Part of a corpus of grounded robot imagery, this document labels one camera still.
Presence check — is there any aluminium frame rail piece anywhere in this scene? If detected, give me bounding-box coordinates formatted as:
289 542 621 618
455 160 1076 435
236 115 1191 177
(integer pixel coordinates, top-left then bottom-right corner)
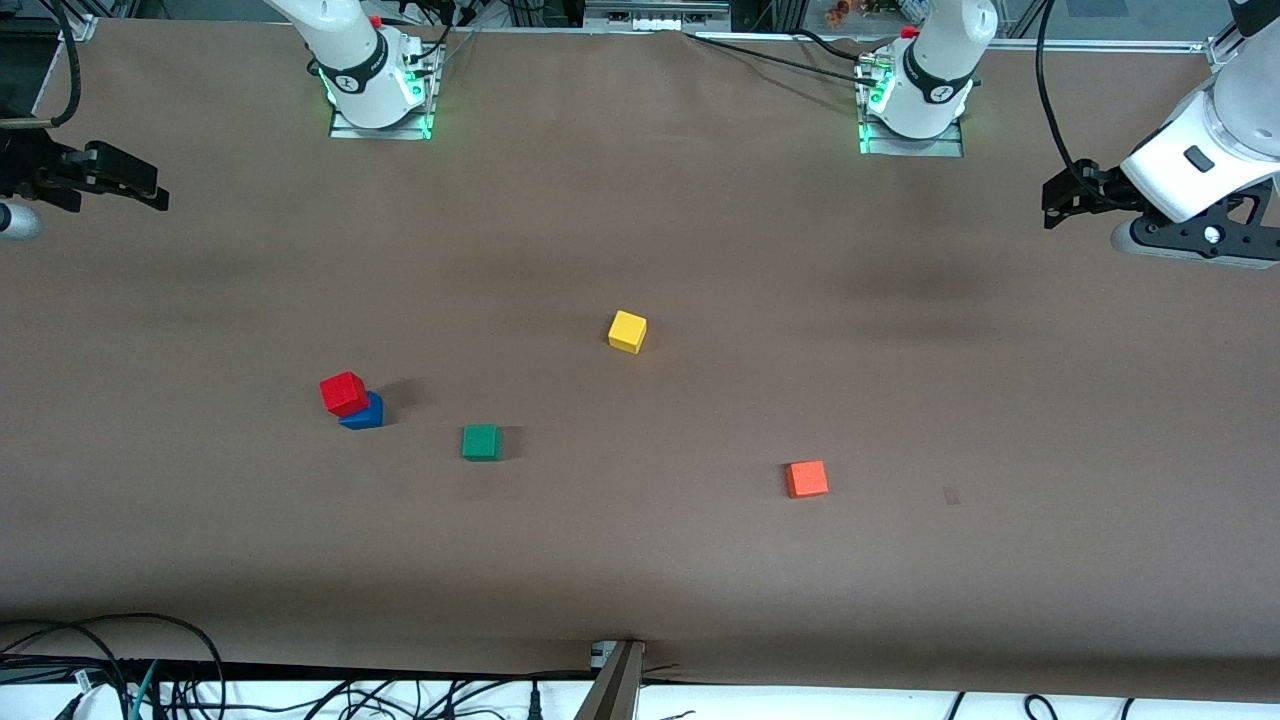
584 0 733 33

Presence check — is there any black looping floor cable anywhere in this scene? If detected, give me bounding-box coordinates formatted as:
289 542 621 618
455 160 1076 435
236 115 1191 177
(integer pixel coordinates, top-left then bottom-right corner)
0 612 227 720

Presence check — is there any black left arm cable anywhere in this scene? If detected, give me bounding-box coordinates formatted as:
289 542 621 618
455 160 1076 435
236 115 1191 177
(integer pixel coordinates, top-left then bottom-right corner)
1036 0 1113 187

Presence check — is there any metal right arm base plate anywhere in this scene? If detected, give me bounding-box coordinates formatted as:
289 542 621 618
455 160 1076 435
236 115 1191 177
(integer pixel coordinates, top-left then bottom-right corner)
328 45 438 141

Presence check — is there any black base cable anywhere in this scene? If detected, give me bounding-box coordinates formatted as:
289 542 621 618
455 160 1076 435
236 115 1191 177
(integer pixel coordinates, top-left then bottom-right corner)
684 32 883 87
795 28 881 63

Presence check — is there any blue cube block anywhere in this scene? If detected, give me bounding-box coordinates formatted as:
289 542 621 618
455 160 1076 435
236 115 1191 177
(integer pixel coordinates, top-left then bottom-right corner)
338 392 386 432

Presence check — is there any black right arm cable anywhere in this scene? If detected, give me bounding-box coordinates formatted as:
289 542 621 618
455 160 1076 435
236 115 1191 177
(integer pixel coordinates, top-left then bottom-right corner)
0 0 83 130

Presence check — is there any brown table cover sheet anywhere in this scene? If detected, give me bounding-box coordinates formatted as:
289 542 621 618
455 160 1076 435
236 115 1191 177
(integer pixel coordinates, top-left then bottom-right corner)
0 18 1280 703

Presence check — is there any teal floor cable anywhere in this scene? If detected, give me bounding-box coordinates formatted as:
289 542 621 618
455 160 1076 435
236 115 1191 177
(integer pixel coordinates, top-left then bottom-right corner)
124 660 161 720

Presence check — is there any red cube block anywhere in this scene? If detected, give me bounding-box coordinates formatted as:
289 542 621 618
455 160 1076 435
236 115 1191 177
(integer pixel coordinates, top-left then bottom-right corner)
319 371 372 419

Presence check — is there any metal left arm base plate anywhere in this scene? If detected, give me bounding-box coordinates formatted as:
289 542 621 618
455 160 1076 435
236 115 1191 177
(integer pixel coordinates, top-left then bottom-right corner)
858 55 966 158

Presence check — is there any yellow cube block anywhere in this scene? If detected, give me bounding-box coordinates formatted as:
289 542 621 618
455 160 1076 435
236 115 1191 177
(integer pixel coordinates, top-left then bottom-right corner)
607 310 648 355

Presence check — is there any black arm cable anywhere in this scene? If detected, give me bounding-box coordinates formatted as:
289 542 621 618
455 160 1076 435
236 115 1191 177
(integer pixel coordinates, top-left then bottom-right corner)
0 0 83 130
1036 0 1113 187

